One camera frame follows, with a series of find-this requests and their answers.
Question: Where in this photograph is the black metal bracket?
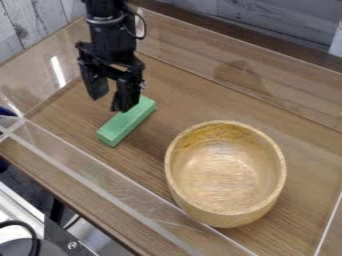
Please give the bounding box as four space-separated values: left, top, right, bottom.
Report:
42 216 101 256

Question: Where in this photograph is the clear acrylic corner bracket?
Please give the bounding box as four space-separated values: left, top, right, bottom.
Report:
135 8 146 40

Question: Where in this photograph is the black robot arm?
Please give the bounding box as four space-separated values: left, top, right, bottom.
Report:
75 0 146 112

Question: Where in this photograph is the white object at right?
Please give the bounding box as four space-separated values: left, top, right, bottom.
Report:
329 28 342 57

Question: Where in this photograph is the blue object at left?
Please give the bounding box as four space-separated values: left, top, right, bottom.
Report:
0 106 18 117

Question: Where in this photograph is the clear acrylic tray enclosure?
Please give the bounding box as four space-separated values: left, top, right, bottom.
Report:
0 2 342 256

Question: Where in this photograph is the green rectangular block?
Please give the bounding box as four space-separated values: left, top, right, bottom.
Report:
96 96 157 147

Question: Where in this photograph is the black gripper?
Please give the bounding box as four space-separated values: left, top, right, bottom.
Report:
75 18 145 113

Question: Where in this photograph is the black cable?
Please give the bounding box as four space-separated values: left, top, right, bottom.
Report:
0 219 42 256

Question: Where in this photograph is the brown wooden bowl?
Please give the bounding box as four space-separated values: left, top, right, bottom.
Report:
165 120 288 228

